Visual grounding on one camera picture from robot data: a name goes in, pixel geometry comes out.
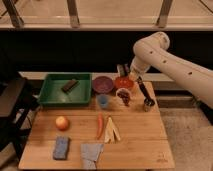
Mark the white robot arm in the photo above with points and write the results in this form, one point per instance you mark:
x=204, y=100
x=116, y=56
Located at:
x=151, y=51

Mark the blue sponge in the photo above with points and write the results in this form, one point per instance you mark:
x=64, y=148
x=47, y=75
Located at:
x=61, y=148

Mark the purple bowl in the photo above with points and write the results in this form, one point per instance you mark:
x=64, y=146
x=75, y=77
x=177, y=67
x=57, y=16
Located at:
x=102, y=84

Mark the blue plastic cup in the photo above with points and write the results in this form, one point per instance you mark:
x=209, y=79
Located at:
x=102, y=101

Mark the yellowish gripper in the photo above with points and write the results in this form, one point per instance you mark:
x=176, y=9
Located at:
x=124, y=71

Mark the grey folded cloth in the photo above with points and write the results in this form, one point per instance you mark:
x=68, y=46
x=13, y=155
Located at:
x=90, y=153

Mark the red bowl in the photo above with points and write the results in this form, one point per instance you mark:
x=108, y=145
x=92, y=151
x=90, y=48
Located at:
x=123, y=82

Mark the dark block in tray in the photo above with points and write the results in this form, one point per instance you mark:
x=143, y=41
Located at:
x=69, y=85

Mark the red chili pepper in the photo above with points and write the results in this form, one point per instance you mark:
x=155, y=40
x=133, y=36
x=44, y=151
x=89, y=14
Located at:
x=100, y=122

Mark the green plastic tray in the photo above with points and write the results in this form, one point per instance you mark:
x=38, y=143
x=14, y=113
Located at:
x=51, y=94

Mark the metal cup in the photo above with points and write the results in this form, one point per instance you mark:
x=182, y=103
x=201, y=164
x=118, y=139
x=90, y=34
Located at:
x=148, y=104

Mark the orange apple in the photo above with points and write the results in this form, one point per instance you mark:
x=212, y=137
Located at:
x=62, y=123

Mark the wooden cutting board table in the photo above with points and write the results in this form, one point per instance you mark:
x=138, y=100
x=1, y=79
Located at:
x=143, y=145

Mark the black side chair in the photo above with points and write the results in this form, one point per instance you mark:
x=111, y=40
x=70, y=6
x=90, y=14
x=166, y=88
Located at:
x=16, y=100

